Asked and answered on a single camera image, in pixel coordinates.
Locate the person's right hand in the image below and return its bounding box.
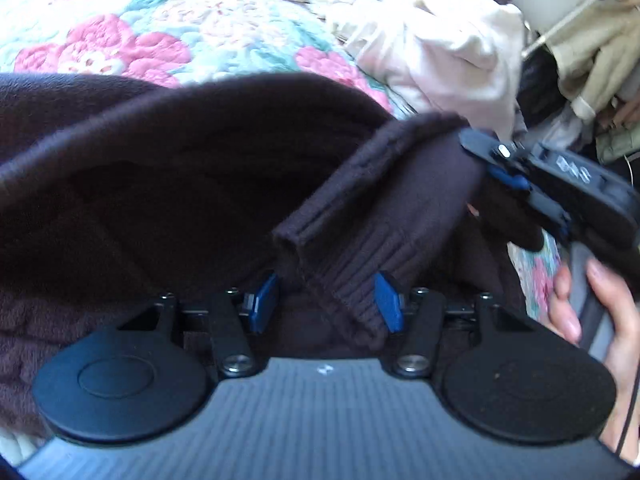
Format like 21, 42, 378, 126
547, 257, 640, 467

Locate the black bag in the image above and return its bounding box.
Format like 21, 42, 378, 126
517, 49, 568, 128

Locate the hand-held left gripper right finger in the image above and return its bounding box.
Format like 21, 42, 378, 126
374, 270, 534, 380

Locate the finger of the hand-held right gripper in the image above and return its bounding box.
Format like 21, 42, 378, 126
486, 164, 572, 239
458, 127, 536, 171

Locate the floral quilted bedspread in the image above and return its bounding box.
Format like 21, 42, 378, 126
0, 0, 563, 323

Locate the white rack pole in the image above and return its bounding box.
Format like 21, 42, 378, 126
522, 0, 603, 59

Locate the beige hanging jacket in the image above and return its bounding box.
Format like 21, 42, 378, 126
547, 0, 640, 121

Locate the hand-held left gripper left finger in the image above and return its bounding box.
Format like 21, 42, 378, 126
118, 272, 279, 379

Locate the dark brown knit sweater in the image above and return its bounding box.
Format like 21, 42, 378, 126
0, 73, 546, 433

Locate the white hoodie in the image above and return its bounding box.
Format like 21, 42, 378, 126
327, 0, 526, 136

